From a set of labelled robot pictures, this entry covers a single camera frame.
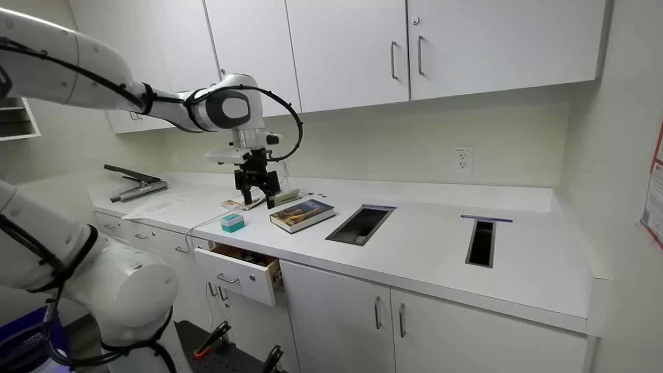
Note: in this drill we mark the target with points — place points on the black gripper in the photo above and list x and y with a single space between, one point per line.
257 177

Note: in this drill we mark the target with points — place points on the white drawer with wooden inside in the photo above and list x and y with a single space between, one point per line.
238 281

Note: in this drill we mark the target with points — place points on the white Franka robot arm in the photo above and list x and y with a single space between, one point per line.
42 63

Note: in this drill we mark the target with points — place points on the book with dark picture cover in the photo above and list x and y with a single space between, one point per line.
303 215

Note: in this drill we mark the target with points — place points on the black cart top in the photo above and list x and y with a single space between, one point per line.
235 360

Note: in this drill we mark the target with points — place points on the small teal box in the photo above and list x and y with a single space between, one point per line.
232 222

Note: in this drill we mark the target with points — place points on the rectangular metal counter opening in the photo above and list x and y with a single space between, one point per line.
358 227

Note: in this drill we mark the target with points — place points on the white lower cabinet door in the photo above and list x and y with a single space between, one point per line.
332 325
482 344

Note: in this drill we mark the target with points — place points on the white cabinet door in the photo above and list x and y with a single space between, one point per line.
157 43
251 48
344 48
482 344
503 43
332 325

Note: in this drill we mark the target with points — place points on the white upper cabinet door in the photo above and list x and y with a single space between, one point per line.
503 43
157 43
251 48
344 48

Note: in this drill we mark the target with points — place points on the black clamp with orange tips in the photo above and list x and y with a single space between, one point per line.
209 342
271 360

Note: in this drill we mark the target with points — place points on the narrow counter slot opening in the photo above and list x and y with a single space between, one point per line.
480 243

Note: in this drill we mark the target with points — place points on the blue bin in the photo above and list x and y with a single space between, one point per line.
27 344

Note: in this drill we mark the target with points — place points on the white wall outlet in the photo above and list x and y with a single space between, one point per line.
463 160

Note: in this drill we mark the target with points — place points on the wall mounted tray shelf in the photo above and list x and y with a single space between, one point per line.
16 125

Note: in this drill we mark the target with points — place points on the red bordered wall poster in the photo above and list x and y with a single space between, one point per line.
653 200

